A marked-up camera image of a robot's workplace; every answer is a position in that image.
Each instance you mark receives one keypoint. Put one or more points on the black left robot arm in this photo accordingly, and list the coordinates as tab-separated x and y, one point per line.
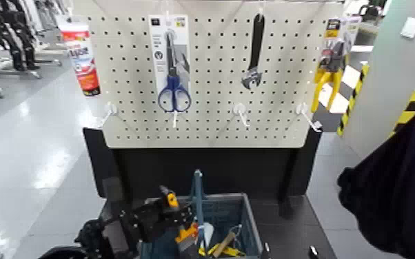
91	240

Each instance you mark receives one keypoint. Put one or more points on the blue scissors in card package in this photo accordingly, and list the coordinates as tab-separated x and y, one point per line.
173	90

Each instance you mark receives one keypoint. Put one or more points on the yellow pliers in package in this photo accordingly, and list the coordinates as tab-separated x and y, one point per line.
326	77

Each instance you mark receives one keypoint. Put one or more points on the red white adhesive tube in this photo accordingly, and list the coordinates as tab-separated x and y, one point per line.
82	54

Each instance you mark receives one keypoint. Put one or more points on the white perforated pegboard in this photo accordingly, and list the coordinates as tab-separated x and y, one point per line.
214	123

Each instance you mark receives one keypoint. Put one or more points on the dark navy cloth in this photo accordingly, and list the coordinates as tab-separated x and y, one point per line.
403	188

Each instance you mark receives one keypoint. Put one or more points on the black humanoid robot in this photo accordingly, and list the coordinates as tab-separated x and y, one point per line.
15	32

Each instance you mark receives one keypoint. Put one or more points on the black display stand frame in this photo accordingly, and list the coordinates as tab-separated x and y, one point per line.
229	170

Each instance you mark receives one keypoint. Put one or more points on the grey blue plastic crate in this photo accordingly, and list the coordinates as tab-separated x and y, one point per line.
225	213

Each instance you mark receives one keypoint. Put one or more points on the white wall plate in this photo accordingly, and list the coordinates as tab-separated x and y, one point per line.
411	28

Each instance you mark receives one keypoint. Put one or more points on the grey metal floor stand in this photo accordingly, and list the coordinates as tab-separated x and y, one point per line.
12	73

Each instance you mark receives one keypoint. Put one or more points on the grey blue upright bar tool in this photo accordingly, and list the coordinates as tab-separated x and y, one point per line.
197	188

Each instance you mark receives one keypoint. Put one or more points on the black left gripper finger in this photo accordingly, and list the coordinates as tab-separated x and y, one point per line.
265	250

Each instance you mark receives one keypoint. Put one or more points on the long yellow black hazard strip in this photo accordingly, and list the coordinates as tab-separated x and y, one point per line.
354	97

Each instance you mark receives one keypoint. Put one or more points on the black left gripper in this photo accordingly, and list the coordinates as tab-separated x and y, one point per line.
144	222

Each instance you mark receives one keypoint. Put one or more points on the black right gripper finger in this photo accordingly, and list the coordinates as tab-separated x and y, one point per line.
313	251

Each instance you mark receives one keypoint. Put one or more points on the black office chair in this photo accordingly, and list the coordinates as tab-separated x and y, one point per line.
369	12

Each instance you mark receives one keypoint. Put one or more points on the white pointed trowel blade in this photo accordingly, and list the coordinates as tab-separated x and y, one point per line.
208	233

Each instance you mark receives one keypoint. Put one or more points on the white pegboard hook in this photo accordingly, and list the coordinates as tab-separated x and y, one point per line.
174	119
240	109
110	108
303	110

